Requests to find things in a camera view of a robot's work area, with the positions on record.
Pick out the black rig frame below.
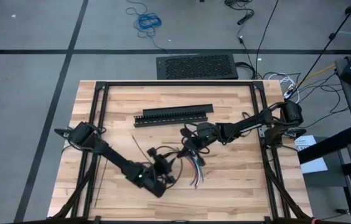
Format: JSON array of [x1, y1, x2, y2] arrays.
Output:
[[47, 80, 315, 224]]

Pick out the black duct cover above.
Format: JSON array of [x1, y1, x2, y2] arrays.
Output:
[[143, 104, 214, 118]]

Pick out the black power adapter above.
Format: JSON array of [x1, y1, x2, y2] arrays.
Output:
[[236, 8, 255, 26]]

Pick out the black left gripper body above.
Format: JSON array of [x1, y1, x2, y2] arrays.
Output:
[[136, 147, 176, 185]]

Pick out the black bar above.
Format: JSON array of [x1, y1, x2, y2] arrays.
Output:
[[296, 126, 351, 165]]

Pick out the black zip tie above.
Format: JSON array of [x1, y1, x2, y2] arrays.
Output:
[[131, 134, 151, 164], [93, 154, 108, 208]]

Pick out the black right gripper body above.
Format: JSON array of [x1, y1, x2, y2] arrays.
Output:
[[181, 123, 223, 153]]

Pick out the thin black pole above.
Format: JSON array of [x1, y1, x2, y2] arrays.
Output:
[[287, 0, 351, 99]]

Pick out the black slotted cable duct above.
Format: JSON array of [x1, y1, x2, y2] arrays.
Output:
[[133, 112, 209, 128]]

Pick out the blue coiled cable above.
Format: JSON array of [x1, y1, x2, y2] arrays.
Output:
[[124, 0, 172, 56]]

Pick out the white paper sheet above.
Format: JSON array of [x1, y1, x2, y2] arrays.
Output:
[[294, 135, 329, 174]]

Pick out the multicolour cable bundle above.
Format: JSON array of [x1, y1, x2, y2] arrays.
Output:
[[194, 157, 205, 184]]

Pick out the white floor cable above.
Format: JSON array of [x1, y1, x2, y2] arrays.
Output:
[[268, 73, 301, 103]]

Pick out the yellow floor cable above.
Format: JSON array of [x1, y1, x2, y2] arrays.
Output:
[[298, 63, 337, 85]]

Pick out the black perforated computer case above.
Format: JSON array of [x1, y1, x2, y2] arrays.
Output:
[[156, 52, 239, 80]]

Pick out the bundle of coloured wires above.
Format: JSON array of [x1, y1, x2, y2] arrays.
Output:
[[189, 158, 197, 187], [190, 157, 201, 189]]

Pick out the black floor cable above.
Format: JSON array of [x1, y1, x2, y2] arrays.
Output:
[[255, 0, 281, 78]]

